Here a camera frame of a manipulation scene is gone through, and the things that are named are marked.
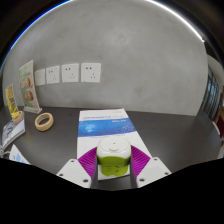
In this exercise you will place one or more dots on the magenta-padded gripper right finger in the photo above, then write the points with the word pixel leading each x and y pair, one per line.
pixel 150 170

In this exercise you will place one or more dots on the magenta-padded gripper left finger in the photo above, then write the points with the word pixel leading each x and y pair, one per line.
pixel 76 171

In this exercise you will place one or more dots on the green and white charger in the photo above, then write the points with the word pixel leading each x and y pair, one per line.
pixel 113 148

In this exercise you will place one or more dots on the white booklet with blue band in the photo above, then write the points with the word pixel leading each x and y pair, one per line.
pixel 106 126

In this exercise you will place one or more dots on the beige tape roll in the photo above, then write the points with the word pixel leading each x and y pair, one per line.
pixel 37 123

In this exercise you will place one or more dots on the grey printed booklet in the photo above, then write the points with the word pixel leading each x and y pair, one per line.
pixel 11 133

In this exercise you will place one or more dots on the black-framed glass partition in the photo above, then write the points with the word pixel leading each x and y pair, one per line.
pixel 211 96

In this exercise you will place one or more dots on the small sign with wooden base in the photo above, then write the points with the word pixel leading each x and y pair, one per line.
pixel 10 100

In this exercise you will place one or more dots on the large acrylic menu sign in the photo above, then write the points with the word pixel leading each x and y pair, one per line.
pixel 28 86

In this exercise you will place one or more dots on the white ceiling light strip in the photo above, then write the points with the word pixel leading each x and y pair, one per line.
pixel 180 17

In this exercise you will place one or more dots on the white wall socket plate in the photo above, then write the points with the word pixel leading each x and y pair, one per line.
pixel 70 73
pixel 90 72
pixel 53 74

